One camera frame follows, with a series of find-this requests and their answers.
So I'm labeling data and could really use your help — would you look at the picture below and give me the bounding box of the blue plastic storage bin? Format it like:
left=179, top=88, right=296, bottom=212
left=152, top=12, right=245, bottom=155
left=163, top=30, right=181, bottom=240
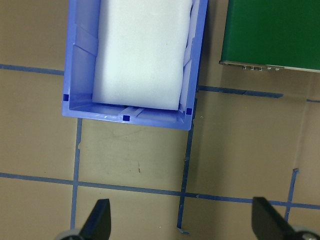
left=61, top=0, right=209, bottom=131

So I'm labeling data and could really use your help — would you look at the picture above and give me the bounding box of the green conveyor belt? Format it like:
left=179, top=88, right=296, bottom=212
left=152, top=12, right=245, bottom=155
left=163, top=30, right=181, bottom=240
left=219, top=0, right=320, bottom=73

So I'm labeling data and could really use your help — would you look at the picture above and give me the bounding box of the white foam pad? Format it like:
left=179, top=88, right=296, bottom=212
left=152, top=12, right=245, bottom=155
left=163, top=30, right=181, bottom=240
left=91, top=0, right=195, bottom=111

